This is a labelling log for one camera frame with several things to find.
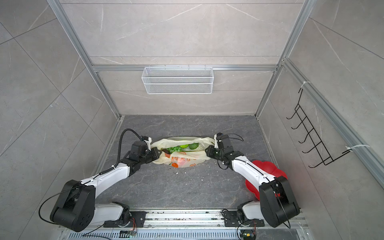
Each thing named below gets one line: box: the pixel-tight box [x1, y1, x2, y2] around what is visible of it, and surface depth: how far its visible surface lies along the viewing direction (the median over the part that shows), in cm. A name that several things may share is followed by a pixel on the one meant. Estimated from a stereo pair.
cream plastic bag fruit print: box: [151, 136, 216, 168], surface depth 90 cm
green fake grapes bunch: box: [166, 145, 183, 154], surface depth 96 cm
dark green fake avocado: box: [189, 142, 199, 150], surface depth 99 cm
